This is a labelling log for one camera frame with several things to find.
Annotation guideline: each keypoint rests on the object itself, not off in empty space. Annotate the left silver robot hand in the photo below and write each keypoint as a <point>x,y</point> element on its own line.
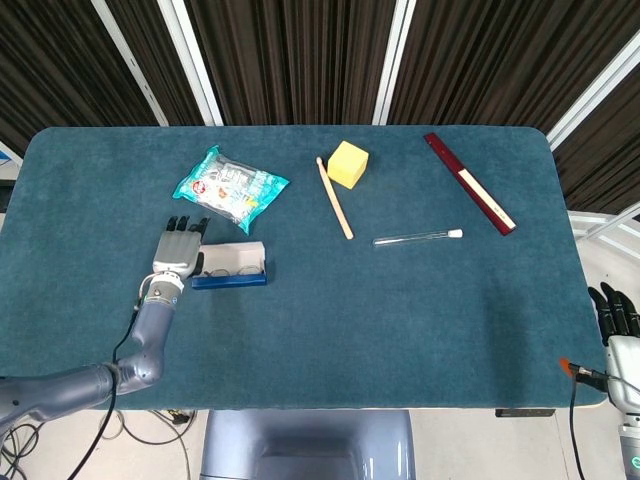
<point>175,252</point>

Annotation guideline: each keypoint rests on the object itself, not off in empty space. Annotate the dark brown pleated curtain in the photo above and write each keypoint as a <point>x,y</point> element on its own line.
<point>300,60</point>

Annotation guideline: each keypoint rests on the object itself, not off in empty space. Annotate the wide white frame post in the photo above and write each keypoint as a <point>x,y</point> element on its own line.
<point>192,62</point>

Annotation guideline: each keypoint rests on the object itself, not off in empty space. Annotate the teal snack bag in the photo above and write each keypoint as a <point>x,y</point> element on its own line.
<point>225,187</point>

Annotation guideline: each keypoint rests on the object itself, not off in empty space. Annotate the teal table cloth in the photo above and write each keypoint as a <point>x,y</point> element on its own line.
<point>350,310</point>

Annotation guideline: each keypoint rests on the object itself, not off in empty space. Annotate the glass test tube white stopper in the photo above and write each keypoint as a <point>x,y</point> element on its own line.
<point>415,238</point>

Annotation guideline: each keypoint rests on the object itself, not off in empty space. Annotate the orange tag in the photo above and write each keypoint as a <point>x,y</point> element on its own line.
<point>564,365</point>

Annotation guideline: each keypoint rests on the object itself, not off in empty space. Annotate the thin white frame post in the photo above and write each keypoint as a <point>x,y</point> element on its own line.
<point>130,62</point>

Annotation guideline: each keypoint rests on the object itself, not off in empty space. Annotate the black table control panel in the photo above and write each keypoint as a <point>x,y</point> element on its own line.
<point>525,413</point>

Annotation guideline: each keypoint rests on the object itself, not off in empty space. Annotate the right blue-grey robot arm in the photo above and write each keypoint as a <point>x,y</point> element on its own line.
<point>631,450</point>

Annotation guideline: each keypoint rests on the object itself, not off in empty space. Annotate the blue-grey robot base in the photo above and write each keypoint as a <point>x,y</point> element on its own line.
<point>305,440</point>

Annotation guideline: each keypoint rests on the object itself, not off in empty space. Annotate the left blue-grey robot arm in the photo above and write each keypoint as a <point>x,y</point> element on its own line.
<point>155,320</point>

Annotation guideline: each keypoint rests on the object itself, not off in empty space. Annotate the yellow cube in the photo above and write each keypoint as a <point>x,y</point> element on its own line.
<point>347,165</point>

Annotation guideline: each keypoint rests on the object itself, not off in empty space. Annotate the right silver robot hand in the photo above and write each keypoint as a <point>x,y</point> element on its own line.
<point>622,365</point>

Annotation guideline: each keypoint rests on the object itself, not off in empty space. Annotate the thin-framed eyeglasses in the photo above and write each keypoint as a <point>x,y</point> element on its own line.
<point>235,272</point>

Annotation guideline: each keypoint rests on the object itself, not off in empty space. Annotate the blue glasses case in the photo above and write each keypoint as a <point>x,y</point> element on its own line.
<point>230,282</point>

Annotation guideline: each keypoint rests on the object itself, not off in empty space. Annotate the wooden drumstick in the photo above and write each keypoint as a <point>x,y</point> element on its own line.
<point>335,200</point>

